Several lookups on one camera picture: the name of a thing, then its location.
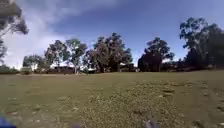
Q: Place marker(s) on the row of spreading trees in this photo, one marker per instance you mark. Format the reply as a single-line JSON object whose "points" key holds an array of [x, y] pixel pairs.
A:
{"points": [[106, 53]]}

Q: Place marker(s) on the dry grass field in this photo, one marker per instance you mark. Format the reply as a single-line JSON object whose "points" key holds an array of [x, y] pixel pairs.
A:
{"points": [[100, 93]]}

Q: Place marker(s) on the robot's own part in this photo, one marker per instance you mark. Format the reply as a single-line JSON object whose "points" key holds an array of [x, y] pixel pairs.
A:
{"points": [[76, 126], [151, 124]]}

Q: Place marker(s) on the tall tree with dark crown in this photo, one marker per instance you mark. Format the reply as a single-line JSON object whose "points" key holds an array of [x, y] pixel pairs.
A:
{"points": [[11, 20]]}

